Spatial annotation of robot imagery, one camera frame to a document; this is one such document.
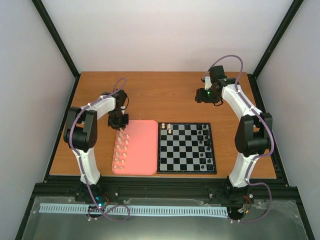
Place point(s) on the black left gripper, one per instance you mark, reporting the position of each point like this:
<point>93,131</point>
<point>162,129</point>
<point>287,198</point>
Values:
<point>117,126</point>

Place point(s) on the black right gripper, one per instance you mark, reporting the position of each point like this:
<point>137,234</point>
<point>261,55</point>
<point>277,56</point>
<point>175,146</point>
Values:
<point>201,98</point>

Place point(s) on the pink plastic tray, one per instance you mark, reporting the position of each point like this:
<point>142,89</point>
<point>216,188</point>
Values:
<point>142,149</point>

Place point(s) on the black and grey chessboard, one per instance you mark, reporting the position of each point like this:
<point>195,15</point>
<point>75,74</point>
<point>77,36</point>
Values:
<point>178,152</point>

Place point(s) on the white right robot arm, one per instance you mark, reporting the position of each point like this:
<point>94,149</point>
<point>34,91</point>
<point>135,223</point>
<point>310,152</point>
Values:
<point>253,136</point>

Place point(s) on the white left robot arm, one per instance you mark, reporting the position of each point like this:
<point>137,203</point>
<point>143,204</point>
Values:
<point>81,130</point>

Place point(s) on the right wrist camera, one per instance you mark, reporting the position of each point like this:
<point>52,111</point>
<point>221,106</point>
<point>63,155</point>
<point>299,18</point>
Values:
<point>212,76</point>

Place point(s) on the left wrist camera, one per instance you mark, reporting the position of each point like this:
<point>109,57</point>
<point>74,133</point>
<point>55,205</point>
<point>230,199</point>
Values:
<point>121,100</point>

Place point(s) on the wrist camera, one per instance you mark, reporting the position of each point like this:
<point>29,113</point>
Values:
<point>121,100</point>
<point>212,76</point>

